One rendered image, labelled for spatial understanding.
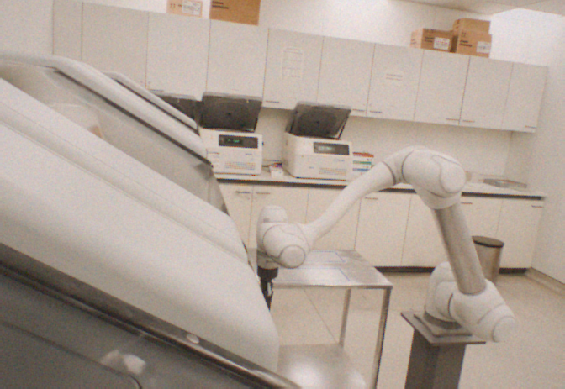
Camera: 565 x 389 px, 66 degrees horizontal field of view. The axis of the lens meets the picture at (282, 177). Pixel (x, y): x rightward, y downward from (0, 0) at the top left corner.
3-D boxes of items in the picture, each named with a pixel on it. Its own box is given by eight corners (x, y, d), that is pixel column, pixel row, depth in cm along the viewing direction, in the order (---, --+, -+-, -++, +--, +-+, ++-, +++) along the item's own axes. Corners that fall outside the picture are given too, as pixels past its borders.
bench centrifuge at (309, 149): (293, 178, 390) (301, 100, 378) (279, 166, 449) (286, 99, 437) (351, 181, 402) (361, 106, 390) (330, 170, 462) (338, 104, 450)
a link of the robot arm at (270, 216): (250, 244, 155) (260, 257, 142) (255, 202, 152) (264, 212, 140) (280, 244, 158) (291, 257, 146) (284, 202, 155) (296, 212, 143)
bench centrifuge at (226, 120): (197, 173, 369) (202, 90, 358) (194, 161, 429) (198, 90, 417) (261, 176, 383) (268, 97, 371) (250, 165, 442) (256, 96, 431)
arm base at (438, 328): (443, 310, 200) (445, 298, 200) (473, 336, 179) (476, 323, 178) (407, 310, 196) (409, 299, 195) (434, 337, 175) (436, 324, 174)
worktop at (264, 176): (40, 168, 340) (40, 164, 340) (62, 155, 402) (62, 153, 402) (546, 196, 451) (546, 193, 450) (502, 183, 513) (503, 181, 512)
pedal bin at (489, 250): (477, 293, 403) (487, 245, 395) (453, 276, 440) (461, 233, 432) (506, 293, 411) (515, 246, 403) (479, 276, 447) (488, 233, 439)
